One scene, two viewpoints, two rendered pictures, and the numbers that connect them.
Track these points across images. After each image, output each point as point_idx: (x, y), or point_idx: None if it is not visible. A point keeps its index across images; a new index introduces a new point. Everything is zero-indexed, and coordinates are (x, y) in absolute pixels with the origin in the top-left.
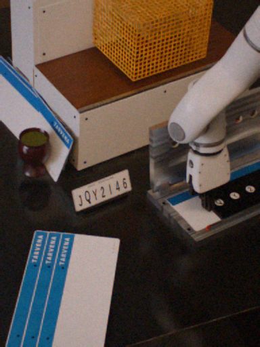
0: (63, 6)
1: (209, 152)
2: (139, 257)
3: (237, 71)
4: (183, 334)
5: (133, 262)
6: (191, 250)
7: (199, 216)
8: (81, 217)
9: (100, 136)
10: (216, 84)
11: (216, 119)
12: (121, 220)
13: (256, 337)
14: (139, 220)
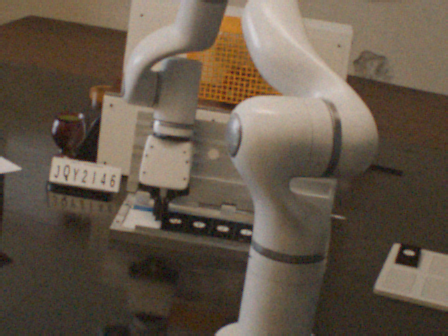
0: (163, 18)
1: (159, 132)
2: (50, 220)
3: (178, 19)
4: (0, 259)
5: (40, 219)
6: (103, 238)
7: (143, 222)
8: (50, 188)
9: (126, 138)
10: (161, 33)
11: (172, 92)
12: (78, 202)
13: (55, 291)
14: (93, 209)
